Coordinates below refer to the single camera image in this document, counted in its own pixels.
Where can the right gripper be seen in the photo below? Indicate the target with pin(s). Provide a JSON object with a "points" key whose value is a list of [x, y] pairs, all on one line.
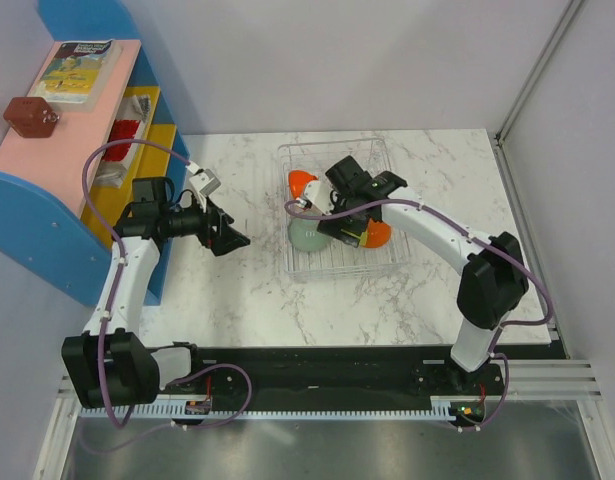
{"points": [[332, 227]]}

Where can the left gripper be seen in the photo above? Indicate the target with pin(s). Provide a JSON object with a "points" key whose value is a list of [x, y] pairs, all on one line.
{"points": [[229, 240]]}

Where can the lime green bowl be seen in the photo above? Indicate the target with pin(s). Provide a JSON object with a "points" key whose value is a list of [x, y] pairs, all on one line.
{"points": [[351, 238]]}

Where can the white bowl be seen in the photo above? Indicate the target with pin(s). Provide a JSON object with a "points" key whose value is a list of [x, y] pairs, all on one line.
{"points": [[376, 235]]}

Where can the clear wire dish rack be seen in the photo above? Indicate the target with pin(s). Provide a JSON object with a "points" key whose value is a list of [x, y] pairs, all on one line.
{"points": [[335, 259]]}

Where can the pale green bowl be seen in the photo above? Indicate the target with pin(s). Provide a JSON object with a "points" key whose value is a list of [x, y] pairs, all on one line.
{"points": [[304, 236]]}

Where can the orange bowl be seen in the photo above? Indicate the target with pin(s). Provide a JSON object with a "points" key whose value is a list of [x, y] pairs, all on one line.
{"points": [[298, 180]]}

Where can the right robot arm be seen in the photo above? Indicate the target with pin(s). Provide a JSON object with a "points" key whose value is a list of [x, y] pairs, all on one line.
{"points": [[491, 283]]}

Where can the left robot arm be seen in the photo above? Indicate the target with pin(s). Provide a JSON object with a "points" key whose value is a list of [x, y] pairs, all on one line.
{"points": [[108, 364]]}

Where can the red white brush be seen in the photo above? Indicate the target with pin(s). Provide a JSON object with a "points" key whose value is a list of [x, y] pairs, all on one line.
{"points": [[130, 123]]}

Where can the illustrated book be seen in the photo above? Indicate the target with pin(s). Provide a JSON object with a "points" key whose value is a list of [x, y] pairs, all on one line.
{"points": [[77, 74]]}

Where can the brown perforated box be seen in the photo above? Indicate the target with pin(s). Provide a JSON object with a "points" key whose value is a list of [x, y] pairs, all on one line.
{"points": [[31, 117]]}

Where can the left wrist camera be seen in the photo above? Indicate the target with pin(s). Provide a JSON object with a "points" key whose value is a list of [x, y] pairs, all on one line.
{"points": [[203, 183]]}

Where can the aluminium corner post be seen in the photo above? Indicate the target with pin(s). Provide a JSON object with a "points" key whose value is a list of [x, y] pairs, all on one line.
{"points": [[558, 34]]}

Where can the white slotted cable duct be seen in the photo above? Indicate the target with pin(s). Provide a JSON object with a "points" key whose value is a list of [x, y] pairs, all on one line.
{"points": [[180, 409]]}

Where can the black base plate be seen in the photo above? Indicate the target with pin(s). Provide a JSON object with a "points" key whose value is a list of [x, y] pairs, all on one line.
{"points": [[343, 377]]}

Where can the aluminium frame rail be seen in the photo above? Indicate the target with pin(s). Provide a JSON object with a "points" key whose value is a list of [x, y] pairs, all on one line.
{"points": [[540, 427]]}

